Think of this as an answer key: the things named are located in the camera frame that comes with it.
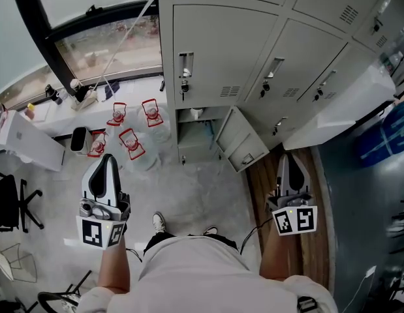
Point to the wooden plank platform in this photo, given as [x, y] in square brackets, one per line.
[303, 256]

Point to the person's right forearm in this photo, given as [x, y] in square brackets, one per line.
[276, 256]

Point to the white carton box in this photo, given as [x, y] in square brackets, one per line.
[28, 142]

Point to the person's left shoe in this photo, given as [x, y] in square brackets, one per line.
[159, 222]

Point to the person's black trousers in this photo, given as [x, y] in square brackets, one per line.
[162, 240]

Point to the large white appliance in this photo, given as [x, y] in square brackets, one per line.
[342, 113]

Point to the black office chair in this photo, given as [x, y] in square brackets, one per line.
[6, 201]

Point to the black round stool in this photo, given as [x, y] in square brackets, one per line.
[58, 300]

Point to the thin white pole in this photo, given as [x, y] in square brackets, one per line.
[126, 34]

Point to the white power adapter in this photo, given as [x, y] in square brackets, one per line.
[370, 272]

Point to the person's right shoe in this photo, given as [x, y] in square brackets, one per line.
[211, 231]

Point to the person's white shirt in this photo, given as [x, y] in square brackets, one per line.
[205, 279]

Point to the grey metal cabinet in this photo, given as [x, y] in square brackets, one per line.
[221, 54]

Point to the black bottle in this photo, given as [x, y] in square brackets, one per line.
[51, 91]

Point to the blue wrapped bundle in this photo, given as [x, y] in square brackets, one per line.
[384, 135]

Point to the person's left forearm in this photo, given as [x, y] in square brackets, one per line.
[113, 266]

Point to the small yellow item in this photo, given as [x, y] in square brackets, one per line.
[31, 109]

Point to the dark blue cloth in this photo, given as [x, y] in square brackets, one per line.
[111, 89]

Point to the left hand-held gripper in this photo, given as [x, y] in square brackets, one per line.
[97, 231]

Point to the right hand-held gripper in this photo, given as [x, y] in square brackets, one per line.
[294, 220]

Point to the person's shoe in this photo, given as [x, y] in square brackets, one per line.
[159, 222]
[211, 231]

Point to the small white trash bin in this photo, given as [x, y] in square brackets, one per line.
[79, 141]

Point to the white round container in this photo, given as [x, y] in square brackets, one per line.
[74, 84]

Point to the locker door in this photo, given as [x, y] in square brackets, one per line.
[244, 139]

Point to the beige open box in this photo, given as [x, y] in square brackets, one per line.
[87, 100]

